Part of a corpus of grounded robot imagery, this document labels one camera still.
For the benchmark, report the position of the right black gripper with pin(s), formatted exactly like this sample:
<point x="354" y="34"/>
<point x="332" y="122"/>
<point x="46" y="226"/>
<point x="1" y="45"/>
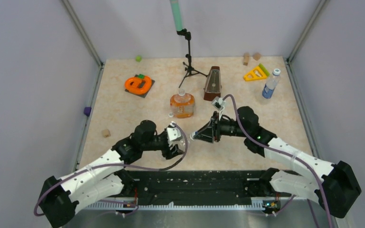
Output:
<point x="211" y="131"/>

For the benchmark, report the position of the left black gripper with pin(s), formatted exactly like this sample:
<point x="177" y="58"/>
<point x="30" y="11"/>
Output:
<point x="169" y="153"/>

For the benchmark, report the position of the orange clear plastic bottle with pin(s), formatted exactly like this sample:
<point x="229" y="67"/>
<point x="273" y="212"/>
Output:
<point x="182" y="104"/>

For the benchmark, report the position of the clear bottle blue cap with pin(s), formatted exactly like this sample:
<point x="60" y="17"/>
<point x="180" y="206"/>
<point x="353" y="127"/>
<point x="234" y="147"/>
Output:
<point x="182" y="144"/>

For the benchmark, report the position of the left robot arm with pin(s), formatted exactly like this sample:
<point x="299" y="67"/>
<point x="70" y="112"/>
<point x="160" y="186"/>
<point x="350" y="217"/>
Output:
<point x="62" y="198"/>

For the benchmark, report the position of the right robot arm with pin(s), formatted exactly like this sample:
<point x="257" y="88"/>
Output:
<point x="314" y="179"/>

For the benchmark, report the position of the blue water bottle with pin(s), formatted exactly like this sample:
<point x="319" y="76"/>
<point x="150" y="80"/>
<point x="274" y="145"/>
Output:
<point x="271" y="83"/>

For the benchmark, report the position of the brown metronome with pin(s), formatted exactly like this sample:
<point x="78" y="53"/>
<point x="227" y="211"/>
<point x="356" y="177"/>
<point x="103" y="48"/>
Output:
<point x="212" y="88"/>

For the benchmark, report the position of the wooden cube near left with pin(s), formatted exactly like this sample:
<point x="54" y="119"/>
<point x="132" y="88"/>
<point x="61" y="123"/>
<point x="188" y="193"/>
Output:
<point x="106" y="133"/>

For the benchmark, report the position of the black tripod stand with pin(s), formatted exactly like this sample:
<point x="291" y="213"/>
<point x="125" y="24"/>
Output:
<point x="189" y="69"/>

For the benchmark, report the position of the yellow triangle toy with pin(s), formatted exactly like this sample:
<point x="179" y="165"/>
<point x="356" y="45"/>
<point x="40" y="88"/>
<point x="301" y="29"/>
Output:
<point x="254" y="74"/>

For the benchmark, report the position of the green stick toy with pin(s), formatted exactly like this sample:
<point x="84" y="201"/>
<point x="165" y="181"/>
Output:
<point x="262" y="67"/>

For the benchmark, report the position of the left wooden block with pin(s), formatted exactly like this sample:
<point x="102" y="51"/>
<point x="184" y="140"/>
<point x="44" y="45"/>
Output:
<point x="246" y="58"/>

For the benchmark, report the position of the wooden block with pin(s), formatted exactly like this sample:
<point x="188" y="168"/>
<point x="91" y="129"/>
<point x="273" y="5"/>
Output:
<point x="257" y="56"/>
<point x="246" y="58"/>

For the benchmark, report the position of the purple block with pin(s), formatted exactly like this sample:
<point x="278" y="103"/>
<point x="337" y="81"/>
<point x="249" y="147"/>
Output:
<point x="87" y="111"/>

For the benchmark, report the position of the right wooden block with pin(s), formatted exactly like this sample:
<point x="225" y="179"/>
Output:
<point x="257" y="56"/>

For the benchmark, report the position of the small green cube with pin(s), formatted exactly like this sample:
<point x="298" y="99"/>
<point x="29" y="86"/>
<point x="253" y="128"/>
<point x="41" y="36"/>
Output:
<point x="138" y="58"/>

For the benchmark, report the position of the green foam microphone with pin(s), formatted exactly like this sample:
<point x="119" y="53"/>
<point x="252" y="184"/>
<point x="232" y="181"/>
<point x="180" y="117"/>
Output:
<point x="178" y="22"/>

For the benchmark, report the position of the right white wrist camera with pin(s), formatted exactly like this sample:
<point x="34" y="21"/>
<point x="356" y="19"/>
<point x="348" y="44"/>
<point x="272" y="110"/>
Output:
<point x="219" y="103"/>

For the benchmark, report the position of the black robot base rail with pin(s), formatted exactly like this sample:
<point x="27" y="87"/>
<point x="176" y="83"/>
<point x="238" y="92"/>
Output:
<point x="197" y="190"/>

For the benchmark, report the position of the grey square base plate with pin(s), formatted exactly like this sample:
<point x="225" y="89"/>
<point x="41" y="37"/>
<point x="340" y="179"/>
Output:
<point x="148" y="89"/>

